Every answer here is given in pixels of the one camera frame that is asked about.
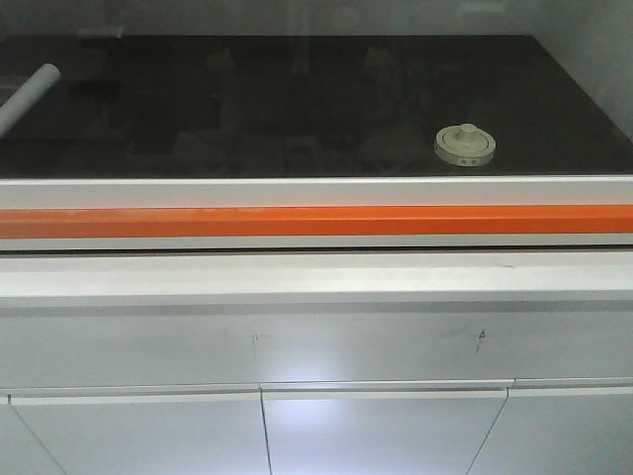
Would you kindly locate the white base cabinet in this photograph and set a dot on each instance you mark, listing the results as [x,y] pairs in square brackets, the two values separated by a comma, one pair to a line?
[395,363]

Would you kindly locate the fume hood sash orange handle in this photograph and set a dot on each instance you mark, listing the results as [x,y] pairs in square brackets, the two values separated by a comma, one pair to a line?
[51,215]

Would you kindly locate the glass jar with white lid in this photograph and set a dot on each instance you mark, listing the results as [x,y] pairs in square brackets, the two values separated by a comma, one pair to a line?
[465,145]

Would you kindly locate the rolled white paper poster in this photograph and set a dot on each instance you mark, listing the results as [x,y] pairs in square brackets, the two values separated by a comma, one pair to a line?
[25,97]

